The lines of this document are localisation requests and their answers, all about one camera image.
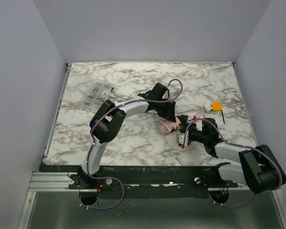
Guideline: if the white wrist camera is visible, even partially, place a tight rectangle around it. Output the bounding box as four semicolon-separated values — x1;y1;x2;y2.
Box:
176;133;189;148
168;89;180;99

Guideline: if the pink folding umbrella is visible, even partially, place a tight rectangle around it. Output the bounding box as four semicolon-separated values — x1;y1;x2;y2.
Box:
159;113;205;134

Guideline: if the clear plastic organizer box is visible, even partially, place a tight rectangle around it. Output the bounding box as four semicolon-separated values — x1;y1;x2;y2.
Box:
81;80;114;108

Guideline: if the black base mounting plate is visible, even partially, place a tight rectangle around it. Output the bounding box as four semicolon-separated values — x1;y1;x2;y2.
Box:
39;164;238;200

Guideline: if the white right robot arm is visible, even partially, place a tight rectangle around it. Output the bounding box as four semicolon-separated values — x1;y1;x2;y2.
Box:
177;115;286;194

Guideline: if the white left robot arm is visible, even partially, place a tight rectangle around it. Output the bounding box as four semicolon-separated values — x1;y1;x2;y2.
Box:
77;83;182;186

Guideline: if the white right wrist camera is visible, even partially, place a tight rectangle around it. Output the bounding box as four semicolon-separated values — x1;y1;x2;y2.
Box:
176;133;189;148

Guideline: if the aluminium frame rail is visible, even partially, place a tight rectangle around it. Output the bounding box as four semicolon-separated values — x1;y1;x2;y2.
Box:
20;62;282;229

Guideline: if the small white orange object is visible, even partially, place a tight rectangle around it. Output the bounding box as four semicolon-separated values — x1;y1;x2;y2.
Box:
204;101;225;124

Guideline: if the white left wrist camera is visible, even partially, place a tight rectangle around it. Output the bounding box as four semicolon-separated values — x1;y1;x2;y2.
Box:
168;89;180;99

